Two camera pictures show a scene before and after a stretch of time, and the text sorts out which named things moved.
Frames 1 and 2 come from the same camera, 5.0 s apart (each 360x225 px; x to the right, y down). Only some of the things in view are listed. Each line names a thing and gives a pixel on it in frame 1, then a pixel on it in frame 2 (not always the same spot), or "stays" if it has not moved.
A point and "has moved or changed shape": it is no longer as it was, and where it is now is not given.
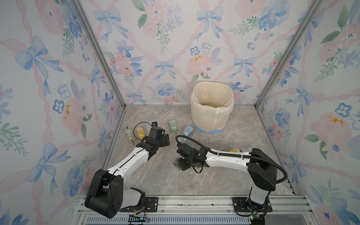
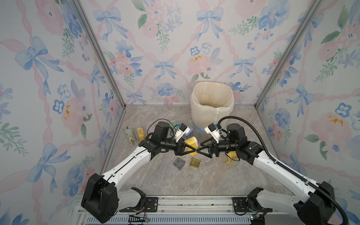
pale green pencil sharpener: x=130 y=135 stays
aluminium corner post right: x=313 y=8 stays
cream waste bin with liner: x=210 y=102 stays
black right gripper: x=182 y=165 to x=214 y=146
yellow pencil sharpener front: x=140 y=133 stays
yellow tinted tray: x=176 y=163 has moved or changed shape
